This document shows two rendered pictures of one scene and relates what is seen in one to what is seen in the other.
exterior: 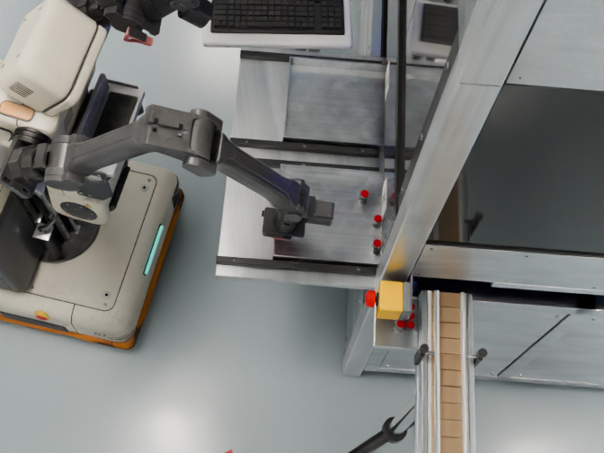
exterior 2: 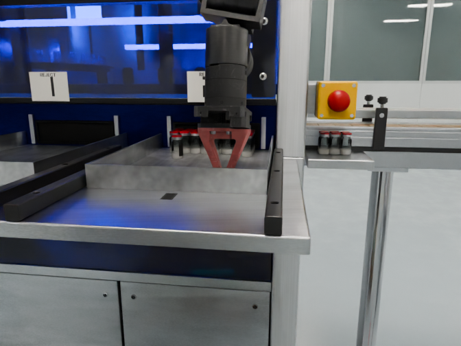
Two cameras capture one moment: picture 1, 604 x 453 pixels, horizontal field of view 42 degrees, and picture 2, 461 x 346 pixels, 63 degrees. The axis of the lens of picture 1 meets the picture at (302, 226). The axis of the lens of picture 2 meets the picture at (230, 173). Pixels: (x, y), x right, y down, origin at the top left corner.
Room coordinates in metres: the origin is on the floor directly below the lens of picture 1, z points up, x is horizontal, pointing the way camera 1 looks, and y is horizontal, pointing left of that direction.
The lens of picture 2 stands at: (0.69, 0.55, 1.03)
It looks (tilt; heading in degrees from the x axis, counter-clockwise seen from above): 13 degrees down; 280
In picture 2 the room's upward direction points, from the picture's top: straight up
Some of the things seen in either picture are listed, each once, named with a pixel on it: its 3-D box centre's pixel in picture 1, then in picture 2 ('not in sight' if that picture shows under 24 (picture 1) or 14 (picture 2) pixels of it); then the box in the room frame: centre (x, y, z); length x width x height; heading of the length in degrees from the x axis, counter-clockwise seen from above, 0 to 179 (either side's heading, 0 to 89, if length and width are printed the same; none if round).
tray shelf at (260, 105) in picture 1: (318, 161); (95, 176); (1.03, -0.02, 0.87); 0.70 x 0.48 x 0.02; 2
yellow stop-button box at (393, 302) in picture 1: (392, 300); (335, 99); (0.62, -0.23, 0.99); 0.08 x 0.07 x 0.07; 92
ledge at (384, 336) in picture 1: (401, 324); (335, 157); (0.60, -0.27, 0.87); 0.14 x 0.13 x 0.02; 92
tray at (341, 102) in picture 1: (348, 104); (28, 151); (1.20, -0.09, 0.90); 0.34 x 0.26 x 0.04; 92
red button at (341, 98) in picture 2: (373, 298); (338, 101); (0.61, -0.18, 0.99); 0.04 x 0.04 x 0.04; 2
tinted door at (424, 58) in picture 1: (428, 49); not in sight; (0.95, -0.20, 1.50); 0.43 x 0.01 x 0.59; 2
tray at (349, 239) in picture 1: (342, 217); (199, 156); (0.86, -0.10, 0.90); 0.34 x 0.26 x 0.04; 92
